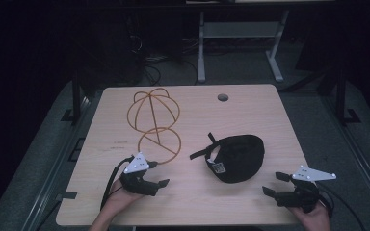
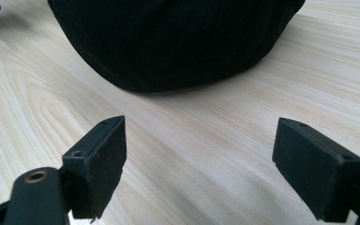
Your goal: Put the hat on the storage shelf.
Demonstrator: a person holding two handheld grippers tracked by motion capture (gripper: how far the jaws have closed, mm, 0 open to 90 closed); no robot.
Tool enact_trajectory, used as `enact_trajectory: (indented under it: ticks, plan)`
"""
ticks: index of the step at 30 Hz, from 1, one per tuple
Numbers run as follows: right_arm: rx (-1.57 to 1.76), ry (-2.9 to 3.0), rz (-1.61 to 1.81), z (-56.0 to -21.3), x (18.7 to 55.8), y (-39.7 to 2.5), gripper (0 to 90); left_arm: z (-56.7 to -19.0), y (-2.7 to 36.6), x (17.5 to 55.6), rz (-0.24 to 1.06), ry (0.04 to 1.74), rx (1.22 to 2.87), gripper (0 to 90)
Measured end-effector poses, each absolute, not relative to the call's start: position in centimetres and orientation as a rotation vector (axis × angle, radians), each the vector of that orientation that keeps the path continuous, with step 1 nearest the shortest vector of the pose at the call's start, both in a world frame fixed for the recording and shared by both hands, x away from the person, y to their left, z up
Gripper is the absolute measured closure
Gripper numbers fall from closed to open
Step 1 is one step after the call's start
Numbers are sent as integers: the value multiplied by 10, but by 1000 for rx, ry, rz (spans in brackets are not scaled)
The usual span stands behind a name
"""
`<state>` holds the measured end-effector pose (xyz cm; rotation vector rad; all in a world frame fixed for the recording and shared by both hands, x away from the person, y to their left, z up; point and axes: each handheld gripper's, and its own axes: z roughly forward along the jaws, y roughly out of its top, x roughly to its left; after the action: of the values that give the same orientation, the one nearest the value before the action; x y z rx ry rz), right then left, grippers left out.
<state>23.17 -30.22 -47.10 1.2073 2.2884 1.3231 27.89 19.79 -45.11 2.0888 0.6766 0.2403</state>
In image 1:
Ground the black cap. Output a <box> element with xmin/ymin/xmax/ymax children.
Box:
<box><xmin>189</xmin><ymin>132</ymin><xmax>266</xmax><ymax>185</ymax></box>

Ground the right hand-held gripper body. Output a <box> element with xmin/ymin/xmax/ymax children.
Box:
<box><xmin>274</xmin><ymin>165</ymin><xmax>337</xmax><ymax>215</ymax></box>

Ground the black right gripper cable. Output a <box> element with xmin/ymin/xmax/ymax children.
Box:
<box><xmin>314</xmin><ymin>182</ymin><xmax>367</xmax><ymax>231</ymax></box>

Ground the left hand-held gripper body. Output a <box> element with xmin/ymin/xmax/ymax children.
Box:
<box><xmin>119</xmin><ymin>152</ymin><xmax>160</xmax><ymax>197</ymax></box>

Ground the black metal post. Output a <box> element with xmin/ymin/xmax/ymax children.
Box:
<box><xmin>333</xmin><ymin>64</ymin><xmax>362</xmax><ymax>127</ymax></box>
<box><xmin>60</xmin><ymin>68</ymin><xmax>88</xmax><ymax>126</ymax></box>

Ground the person's left hand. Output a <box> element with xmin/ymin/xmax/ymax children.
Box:
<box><xmin>100</xmin><ymin>177</ymin><xmax>146</xmax><ymax>223</ymax></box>

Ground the bundle of floor cables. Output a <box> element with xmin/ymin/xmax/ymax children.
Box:
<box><xmin>126</xmin><ymin>32</ymin><xmax>200</xmax><ymax>87</ymax></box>

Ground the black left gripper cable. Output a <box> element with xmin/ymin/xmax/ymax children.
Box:
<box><xmin>99</xmin><ymin>156</ymin><xmax>135</xmax><ymax>212</ymax></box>

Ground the orange wire hat stand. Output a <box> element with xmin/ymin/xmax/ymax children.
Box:
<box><xmin>126</xmin><ymin>87</ymin><xmax>183</xmax><ymax>166</ymax></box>

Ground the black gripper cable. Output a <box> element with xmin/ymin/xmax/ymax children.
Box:
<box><xmin>314</xmin><ymin>182</ymin><xmax>367</xmax><ymax>231</ymax></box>
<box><xmin>99</xmin><ymin>156</ymin><xmax>135</xmax><ymax>212</ymax></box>

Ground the person's right hand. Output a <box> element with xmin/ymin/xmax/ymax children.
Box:
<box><xmin>287</xmin><ymin>201</ymin><xmax>332</xmax><ymax>231</ymax></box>

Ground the grey metal table frame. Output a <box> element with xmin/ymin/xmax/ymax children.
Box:
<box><xmin>197</xmin><ymin>9</ymin><xmax>291</xmax><ymax>84</ymax></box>

